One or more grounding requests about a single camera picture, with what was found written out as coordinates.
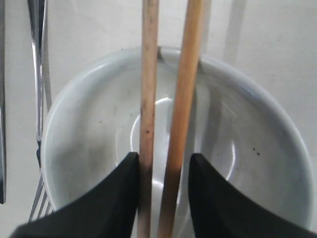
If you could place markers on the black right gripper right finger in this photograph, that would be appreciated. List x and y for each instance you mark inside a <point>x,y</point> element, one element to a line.
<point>219,210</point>

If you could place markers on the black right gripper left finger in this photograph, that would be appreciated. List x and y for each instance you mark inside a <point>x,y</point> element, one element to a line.
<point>106,211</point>

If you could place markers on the stainless steel fork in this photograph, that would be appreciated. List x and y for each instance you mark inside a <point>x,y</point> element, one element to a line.
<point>38,16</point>

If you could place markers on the speckled ceramic floral bowl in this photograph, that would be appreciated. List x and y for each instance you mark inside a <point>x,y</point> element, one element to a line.
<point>100,116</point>

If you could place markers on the light wooden chopstick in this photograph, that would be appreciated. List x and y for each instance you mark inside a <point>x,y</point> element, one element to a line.
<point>188,63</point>

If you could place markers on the brown wooden chopstick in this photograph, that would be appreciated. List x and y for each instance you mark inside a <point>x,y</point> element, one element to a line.
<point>150,20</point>

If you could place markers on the silver knife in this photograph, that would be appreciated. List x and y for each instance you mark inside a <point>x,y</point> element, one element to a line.
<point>2,106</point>

